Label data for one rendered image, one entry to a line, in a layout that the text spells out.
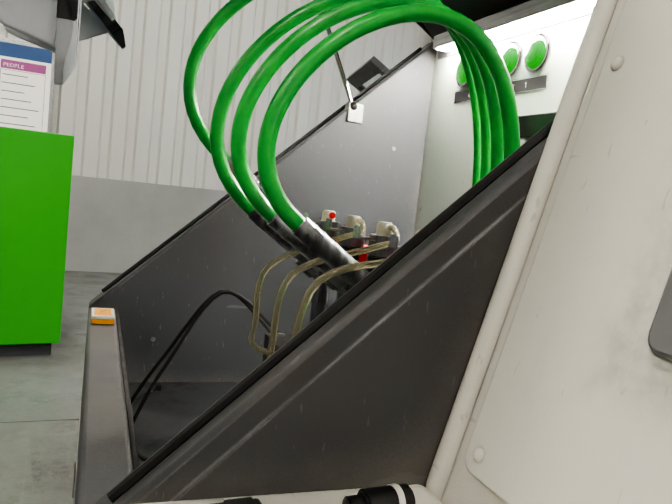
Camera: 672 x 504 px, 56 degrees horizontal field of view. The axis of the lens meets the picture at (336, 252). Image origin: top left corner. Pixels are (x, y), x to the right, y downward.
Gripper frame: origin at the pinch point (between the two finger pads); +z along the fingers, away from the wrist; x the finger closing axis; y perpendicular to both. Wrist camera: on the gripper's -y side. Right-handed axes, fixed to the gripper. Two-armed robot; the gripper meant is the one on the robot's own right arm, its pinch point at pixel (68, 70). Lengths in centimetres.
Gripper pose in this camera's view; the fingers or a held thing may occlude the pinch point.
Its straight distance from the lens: 60.3
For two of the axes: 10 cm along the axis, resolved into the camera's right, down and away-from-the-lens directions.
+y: -9.3, -0.7, -3.6
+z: -1.1, 9.9, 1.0
